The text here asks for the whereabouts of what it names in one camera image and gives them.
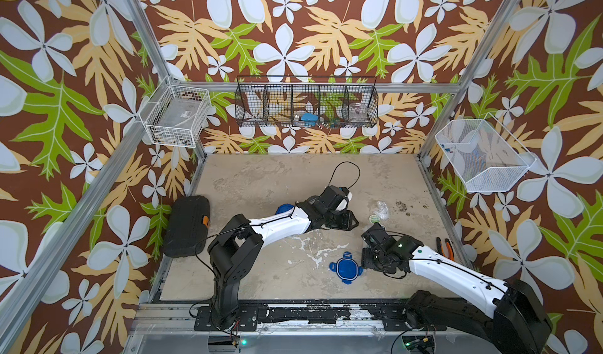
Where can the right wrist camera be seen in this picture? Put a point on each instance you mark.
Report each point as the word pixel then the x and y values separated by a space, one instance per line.
pixel 376 237

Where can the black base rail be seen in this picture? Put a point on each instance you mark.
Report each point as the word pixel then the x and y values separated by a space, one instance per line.
pixel 328 314

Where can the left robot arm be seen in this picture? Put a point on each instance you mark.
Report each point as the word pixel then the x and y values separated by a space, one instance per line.
pixel 235 249

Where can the orange handled pliers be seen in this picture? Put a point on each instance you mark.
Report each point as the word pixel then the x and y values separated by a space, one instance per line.
pixel 444 248

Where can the black wire basket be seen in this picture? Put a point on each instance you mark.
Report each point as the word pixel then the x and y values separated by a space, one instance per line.
pixel 339 102

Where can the clear jar blue lid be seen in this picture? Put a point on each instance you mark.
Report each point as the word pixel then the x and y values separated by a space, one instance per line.
pixel 284 208

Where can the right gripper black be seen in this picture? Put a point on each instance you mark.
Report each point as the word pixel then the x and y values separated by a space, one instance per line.
pixel 364 260

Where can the white mesh basket right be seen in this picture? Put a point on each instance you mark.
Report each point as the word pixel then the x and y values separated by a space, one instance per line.
pixel 484 154

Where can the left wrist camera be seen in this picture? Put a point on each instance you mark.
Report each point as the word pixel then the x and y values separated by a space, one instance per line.
pixel 345 201

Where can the blue object in basket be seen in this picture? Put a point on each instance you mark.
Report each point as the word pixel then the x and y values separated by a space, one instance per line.
pixel 310 119

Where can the black tool case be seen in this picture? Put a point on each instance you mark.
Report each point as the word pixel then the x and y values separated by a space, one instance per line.
pixel 187 228

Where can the white wire basket left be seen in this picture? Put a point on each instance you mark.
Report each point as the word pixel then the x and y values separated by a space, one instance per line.
pixel 174 114

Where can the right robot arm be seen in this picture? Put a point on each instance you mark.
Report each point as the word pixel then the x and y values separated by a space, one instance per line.
pixel 509 315

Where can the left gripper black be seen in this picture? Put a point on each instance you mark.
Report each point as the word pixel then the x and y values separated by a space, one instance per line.
pixel 347 220

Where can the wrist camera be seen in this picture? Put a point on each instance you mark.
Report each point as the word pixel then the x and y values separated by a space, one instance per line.
pixel 376 237
pixel 345 201

